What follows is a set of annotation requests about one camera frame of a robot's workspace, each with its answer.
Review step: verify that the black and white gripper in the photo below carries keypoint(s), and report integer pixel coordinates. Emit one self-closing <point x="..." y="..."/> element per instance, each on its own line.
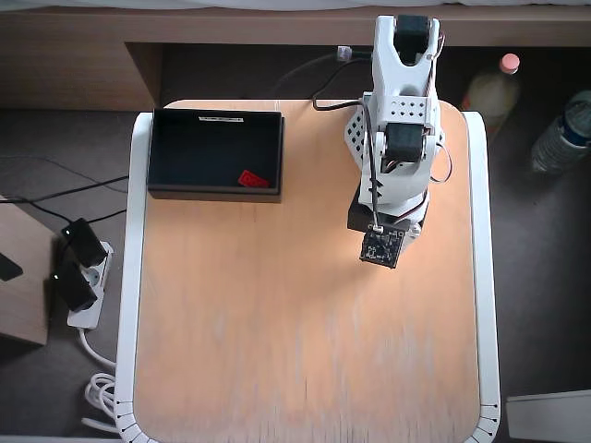
<point x="359" y="219"/>

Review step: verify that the black wrist camera board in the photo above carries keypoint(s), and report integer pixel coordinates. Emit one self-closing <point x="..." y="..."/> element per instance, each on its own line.
<point x="382" y="249"/>

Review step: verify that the black flat device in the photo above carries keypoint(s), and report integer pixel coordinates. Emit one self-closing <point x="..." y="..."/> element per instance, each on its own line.
<point x="8" y="267"/>

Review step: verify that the black rectangular bin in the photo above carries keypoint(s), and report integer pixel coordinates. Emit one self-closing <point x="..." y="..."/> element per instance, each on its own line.
<point x="214" y="152"/>

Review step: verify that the clear plastic water bottle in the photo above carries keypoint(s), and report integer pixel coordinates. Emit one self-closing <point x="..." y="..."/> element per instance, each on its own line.
<point x="561" y="134"/>

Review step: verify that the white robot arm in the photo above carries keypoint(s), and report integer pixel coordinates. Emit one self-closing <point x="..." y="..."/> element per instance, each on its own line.
<point x="401" y="92"/>

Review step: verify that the yellow bottle pink cap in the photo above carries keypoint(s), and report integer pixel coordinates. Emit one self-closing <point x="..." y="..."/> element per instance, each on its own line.
<point x="494" y="92"/>

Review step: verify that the brown cardboard box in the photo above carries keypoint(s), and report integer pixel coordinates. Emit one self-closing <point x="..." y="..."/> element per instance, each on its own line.
<point x="20" y="295"/>

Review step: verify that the grey flat box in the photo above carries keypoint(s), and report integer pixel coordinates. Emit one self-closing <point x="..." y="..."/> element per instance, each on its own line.
<point x="549" y="415"/>

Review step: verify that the brown wooden furniture frame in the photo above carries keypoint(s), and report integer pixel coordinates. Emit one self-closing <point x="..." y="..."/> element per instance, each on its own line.
<point x="69" y="60"/>

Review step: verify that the black power adapter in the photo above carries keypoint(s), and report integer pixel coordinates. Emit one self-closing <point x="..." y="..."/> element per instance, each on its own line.
<point x="71" y="286"/>
<point x="85" y="242"/>

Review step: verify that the white label strip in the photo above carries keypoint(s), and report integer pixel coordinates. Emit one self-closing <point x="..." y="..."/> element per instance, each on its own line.
<point x="220" y="119"/>

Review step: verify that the red lego brick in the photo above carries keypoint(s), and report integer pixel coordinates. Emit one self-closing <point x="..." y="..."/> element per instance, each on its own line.
<point x="253" y="179"/>

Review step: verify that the white power strip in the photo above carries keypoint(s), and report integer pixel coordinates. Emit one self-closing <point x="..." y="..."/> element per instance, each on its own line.
<point x="94" y="295"/>

